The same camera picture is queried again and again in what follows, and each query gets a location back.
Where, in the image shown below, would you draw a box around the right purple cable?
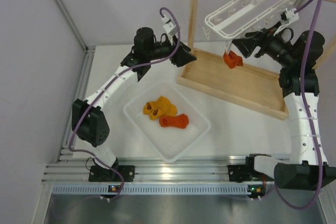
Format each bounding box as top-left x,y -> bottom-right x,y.
225,0 -> 324,210

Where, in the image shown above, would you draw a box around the slotted grey cable duct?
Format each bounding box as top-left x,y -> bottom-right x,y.
52,184 -> 251,195

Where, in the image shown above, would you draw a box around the aluminium corner frame post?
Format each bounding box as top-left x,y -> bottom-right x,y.
39,0 -> 89,51

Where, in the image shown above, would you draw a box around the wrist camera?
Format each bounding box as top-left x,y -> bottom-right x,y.
280,8 -> 299,25
162,16 -> 177,43

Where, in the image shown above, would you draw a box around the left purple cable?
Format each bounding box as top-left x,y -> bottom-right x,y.
68,7 -> 183,201

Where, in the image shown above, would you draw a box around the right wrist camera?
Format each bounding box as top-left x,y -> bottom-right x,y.
280,8 -> 299,25

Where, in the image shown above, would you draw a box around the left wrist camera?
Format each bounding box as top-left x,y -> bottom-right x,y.
162,16 -> 177,43

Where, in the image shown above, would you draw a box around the yellow sock upper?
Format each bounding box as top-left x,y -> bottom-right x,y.
143,96 -> 177,116

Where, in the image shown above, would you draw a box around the yellow sock lower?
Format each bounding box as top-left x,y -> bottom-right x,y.
149,108 -> 164,121

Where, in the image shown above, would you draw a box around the purple cable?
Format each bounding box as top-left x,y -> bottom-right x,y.
68,7 -> 183,201
225,0 -> 324,210

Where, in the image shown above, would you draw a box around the wooden hanging rack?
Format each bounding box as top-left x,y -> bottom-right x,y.
176,0 -> 335,120

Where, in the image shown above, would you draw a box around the orange sock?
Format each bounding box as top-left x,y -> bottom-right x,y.
159,114 -> 189,129
223,51 -> 243,69

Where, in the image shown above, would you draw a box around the white plastic tray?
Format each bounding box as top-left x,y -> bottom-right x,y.
123,82 -> 211,163

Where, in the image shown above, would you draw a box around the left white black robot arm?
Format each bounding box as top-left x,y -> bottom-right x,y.
71,25 -> 197,182

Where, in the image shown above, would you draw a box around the yellow sock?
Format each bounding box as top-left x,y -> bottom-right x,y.
149,108 -> 164,121
143,96 -> 177,116

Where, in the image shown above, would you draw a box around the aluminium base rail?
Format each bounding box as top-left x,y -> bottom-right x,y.
42,156 -> 245,184

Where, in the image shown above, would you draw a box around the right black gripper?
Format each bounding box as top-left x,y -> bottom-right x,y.
233,20 -> 296,67

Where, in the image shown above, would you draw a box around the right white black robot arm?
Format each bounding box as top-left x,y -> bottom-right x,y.
233,29 -> 335,190

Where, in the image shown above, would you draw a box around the white clip hanger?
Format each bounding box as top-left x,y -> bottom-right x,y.
203,0 -> 296,52

